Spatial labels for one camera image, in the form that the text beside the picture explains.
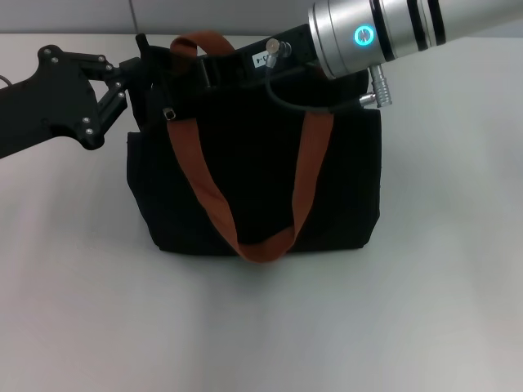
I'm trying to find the right gripper cable with plug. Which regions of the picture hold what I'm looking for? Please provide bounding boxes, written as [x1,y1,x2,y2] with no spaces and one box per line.
[264,37,396,114]

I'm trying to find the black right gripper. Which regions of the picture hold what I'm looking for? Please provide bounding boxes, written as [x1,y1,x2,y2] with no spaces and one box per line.
[170,23,324,120]

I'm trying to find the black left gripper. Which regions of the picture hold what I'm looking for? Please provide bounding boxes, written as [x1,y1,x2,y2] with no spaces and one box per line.
[0,43,142,161]

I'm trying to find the black food bag brown handles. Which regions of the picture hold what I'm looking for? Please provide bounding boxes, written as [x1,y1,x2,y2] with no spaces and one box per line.
[124,31,385,265]

